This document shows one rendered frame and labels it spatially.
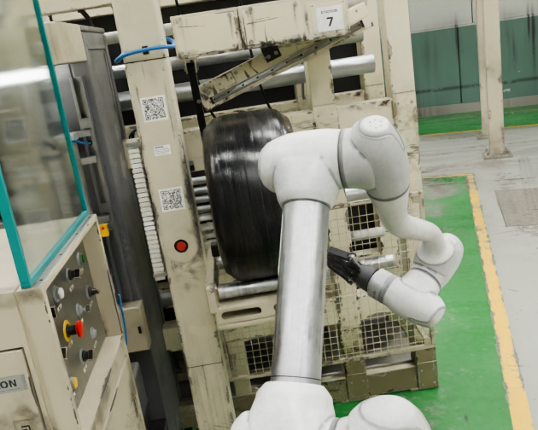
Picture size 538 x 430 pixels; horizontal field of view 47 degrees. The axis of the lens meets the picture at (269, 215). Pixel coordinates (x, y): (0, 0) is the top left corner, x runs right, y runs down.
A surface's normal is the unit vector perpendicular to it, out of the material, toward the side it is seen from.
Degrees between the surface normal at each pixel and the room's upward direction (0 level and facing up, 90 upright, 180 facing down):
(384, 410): 8
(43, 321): 90
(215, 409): 90
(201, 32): 90
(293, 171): 59
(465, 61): 90
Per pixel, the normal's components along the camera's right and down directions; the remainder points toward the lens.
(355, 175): -0.07, 0.71
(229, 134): -0.08, -0.66
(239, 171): 0.00, -0.25
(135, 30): 0.07, 0.26
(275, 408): -0.44, -0.39
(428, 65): -0.25, 0.30
